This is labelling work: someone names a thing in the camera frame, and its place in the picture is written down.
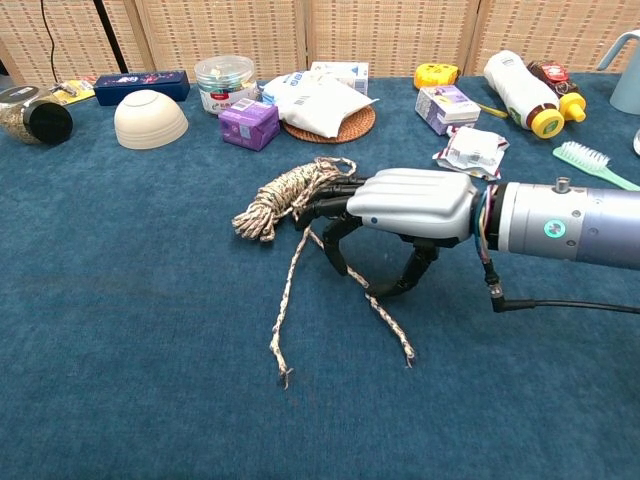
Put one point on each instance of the white purple drink carton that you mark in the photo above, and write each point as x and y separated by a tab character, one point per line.
445	107

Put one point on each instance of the white bottle yellow cap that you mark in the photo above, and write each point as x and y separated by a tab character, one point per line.
515	85

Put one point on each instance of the yellow tape measure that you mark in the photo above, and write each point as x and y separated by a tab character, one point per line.
435	75

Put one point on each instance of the yellow razor blister pack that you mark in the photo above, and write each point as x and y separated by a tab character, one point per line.
75	92

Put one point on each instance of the black stand pole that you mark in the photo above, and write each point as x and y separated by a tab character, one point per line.
110	35

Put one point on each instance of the brown squeeze bottle yellow cap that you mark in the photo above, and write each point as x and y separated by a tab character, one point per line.
555	77

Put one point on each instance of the white plastic pouch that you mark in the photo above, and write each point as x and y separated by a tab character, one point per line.
315	105

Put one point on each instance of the white crinkled snack packet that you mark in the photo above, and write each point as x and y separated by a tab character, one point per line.
472	150

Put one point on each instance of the small purple carton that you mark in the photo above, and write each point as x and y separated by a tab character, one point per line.
247	127

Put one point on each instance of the clear round clip tub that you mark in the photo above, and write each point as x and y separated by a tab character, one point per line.
225	80

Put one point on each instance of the glass jar black lid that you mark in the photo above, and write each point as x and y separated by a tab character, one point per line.
47	122

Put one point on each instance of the mint green brush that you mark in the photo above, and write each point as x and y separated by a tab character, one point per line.
585	157

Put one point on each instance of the cream upturned bowl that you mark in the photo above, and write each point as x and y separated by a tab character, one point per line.
150	122

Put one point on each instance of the blue carpet table mat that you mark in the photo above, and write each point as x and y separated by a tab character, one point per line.
150	300

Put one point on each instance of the dark blue long box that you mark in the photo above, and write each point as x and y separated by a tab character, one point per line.
142	87

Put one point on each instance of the white and blue box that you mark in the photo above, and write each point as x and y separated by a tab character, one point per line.
350	72

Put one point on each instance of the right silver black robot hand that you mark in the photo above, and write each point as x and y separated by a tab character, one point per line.
415	200

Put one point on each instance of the brown woven round coaster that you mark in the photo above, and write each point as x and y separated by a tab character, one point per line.
357	127

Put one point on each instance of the woven bamboo folding screen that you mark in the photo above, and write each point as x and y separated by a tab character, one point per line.
390	30

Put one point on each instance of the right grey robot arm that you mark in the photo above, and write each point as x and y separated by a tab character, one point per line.
575	225

